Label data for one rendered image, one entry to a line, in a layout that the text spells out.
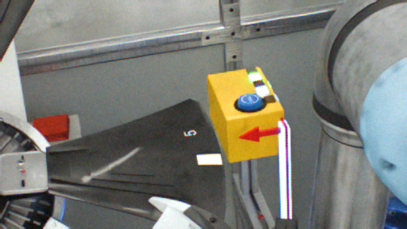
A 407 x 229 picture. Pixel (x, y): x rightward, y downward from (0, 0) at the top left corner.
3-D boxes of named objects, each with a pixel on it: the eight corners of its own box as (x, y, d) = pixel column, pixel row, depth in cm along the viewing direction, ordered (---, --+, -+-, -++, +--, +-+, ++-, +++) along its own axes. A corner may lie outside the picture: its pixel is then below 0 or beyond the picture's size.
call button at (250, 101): (235, 102, 136) (235, 94, 135) (258, 98, 137) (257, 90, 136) (241, 114, 133) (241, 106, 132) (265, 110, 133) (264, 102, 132)
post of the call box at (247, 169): (239, 186, 150) (235, 130, 144) (254, 183, 151) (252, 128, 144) (242, 195, 148) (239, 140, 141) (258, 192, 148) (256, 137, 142)
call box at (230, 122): (210, 122, 150) (206, 73, 144) (261, 114, 151) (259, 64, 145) (229, 171, 136) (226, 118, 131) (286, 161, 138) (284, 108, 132)
